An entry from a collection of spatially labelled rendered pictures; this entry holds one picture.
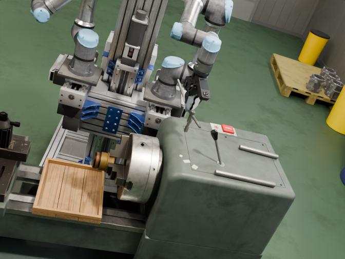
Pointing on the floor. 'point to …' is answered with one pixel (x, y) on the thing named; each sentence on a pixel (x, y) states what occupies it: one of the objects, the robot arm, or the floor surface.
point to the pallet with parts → (306, 80)
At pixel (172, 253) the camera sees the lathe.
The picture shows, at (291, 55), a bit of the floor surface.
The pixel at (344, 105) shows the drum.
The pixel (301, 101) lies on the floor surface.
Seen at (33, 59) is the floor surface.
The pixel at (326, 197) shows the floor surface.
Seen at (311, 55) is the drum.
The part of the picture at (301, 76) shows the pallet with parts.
